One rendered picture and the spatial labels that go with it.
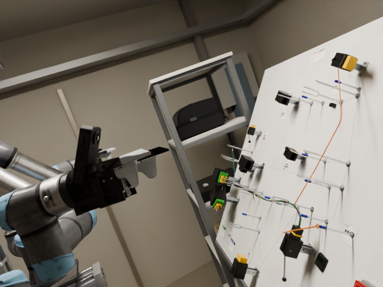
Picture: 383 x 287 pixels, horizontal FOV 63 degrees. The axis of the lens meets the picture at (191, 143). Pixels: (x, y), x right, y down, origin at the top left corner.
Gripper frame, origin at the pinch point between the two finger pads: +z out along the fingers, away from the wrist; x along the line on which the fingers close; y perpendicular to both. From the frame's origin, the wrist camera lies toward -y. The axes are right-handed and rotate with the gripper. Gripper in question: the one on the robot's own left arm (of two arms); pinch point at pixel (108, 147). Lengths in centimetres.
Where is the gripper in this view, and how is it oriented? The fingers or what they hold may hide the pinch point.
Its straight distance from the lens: 180.1
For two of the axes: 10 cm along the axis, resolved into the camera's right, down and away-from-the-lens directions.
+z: 6.5, -3.2, 6.9
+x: 7.2, -0.4, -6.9
